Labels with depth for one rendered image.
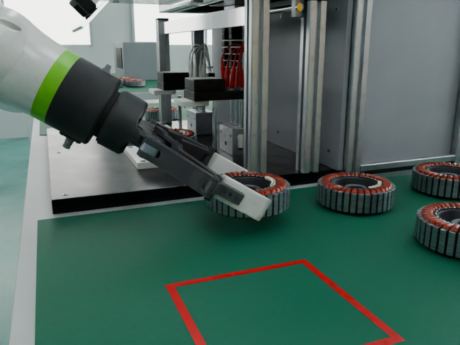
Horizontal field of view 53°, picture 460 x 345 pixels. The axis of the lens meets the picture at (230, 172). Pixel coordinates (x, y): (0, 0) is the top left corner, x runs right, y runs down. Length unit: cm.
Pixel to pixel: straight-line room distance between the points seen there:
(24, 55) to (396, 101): 61
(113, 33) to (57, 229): 506
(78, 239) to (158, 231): 10
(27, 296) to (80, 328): 9
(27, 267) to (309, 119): 48
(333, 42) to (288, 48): 16
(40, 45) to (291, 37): 53
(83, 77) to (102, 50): 506
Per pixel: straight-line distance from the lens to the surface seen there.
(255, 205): 57
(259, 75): 75
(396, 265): 55
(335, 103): 83
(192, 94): 89
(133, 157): 87
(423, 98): 93
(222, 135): 97
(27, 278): 54
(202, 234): 59
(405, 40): 89
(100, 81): 57
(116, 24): 566
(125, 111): 57
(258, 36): 74
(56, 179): 81
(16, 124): 566
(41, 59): 57
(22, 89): 57
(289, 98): 97
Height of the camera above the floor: 98
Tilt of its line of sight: 15 degrees down
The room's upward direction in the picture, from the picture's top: straight up
